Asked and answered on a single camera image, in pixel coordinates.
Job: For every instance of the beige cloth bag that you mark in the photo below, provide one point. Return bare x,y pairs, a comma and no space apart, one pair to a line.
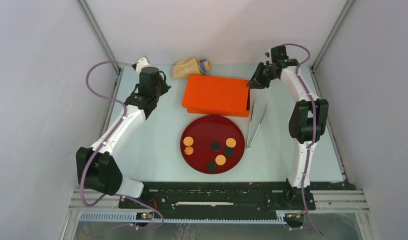
183,68

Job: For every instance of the orange cookie box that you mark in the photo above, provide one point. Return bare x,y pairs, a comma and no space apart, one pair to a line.
212,99

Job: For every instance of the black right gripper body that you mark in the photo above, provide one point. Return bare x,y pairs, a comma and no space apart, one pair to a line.
262,74

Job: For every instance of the dark red round plate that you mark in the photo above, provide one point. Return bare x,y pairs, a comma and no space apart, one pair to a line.
204,131

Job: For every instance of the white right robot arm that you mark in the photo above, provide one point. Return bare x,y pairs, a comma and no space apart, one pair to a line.
309,117

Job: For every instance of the round tan cookie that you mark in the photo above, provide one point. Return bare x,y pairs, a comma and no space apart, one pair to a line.
230,142
188,141
220,160

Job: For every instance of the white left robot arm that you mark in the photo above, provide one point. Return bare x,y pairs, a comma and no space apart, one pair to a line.
97,166

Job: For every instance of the orange box lid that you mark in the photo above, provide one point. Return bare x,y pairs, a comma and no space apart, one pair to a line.
196,79

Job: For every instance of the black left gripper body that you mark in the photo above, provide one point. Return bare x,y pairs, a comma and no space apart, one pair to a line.
162,88

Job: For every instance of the dark chocolate round cookie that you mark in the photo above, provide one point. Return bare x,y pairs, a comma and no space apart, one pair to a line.
215,146
228,152
211,166

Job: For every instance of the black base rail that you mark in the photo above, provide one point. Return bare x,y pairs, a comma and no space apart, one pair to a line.
225,201

